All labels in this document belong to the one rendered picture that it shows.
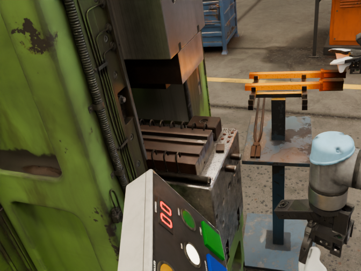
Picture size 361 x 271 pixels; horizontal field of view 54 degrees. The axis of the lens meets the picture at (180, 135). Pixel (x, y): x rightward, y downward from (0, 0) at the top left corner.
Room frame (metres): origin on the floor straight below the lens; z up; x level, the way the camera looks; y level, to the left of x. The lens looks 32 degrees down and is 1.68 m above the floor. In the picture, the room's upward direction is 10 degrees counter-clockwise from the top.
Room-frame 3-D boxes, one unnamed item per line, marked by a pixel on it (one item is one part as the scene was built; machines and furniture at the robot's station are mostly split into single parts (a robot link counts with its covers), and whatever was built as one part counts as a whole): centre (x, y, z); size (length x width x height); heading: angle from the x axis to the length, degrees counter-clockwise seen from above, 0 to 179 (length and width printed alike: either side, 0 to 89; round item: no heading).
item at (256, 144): (1.53, -0.40, 0.74); 0.60 x 0.04 x 0.01; 161
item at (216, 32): (5.22, -0.44, 0.36); 1.20 x 0.80 x 0.72; 65
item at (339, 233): (0.53, -0.29, 1.07); 0.09 x 0.08 x 0.12; 44
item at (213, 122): (1.22, -0.10, 0.95); 0.12 x 0.08 x 0.06; 64
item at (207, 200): (1.18, 0.10, 0.69); 0.56 x 0.38 x 0.45; 64
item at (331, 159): (0.53, -0.28, 1.23); 0.09 x 0.08 x 0.11; 52
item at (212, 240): (0.59, -0.03, 1.01); 0.07 x 0.05 x 0.07; 179
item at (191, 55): (1.13, 0.11, 1.32); 0.42 x 0.20 x 0.10; 64
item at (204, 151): (1.13, 0.11, 0.96); 0.42 x 0.20 x 0.09; 64
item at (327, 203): (0.54, -0.28, 1.15); 0.08 x 0.08 x 0.05
